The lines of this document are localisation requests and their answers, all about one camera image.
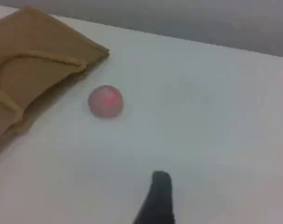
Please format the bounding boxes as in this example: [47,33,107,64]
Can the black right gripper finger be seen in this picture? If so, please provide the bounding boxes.
[131,170,176,224]

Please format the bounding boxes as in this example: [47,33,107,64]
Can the pink red peach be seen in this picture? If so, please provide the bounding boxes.
[88,85,124,119]

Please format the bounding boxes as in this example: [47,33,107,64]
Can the brown jute tote bag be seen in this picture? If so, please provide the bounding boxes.
[0,5,110,161]

